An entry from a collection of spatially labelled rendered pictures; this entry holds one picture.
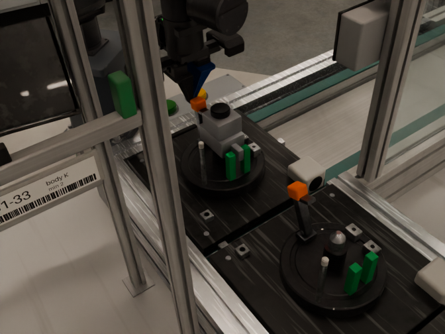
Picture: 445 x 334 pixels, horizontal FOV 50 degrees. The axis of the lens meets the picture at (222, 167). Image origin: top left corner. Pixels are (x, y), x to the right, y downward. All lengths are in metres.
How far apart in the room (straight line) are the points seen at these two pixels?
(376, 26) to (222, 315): 0.42
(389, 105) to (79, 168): 0.48
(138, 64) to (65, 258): 0.58
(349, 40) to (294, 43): 2.51
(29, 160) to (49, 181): 0.02
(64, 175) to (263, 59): 2.68
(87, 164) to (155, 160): 0.06
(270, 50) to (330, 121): 2.12
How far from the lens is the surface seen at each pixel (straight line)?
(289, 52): 3.08
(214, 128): 0.72
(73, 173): 0.37
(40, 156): 0.35
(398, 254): 0.72
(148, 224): 0.75
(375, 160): 0.79
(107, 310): 0.80
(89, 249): 0.88
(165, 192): 0.42
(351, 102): 1.07
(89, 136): 0.36
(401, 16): 0.66
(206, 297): 0.66
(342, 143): 0.95
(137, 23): 0.33
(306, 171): 0.78
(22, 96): 0.38
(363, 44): 0.66
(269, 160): 0.82
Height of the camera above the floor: 1.52
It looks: 43 degrees down
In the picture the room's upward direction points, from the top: 3 degrees counter-clockwise
